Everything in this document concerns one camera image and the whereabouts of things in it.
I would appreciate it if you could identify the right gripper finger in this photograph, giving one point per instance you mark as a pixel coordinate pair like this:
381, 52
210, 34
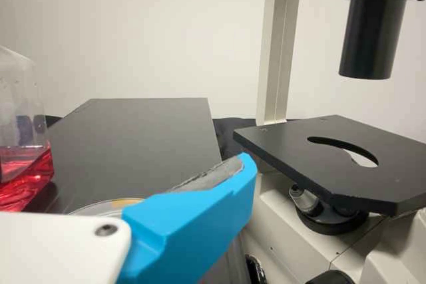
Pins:
193, 221

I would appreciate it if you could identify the petri dish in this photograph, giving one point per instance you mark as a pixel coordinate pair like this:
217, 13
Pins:
100, 208

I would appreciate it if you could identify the black platform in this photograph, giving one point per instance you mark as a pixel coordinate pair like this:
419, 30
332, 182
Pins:
133, 141

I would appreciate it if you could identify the cream microscope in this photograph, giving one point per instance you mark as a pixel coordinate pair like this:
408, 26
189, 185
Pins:
319, 161

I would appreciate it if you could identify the red liquid bottle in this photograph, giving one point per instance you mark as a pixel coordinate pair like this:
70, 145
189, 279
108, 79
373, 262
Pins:
20, 151

